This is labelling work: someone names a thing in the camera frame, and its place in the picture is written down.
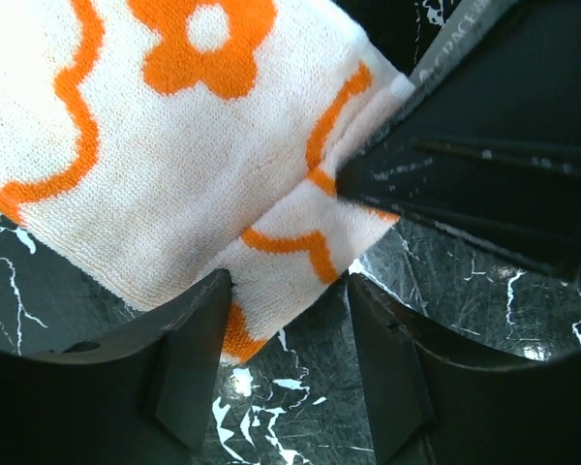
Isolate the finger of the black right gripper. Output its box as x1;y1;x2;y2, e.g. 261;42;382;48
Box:
363;1;581;165
336;159;581;281

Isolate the orange white towel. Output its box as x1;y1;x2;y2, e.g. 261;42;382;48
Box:
0;1;414;363

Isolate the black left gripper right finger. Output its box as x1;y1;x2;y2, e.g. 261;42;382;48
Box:
347;274;581;464

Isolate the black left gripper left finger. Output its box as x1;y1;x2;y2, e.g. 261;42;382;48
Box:
0;270;231;464

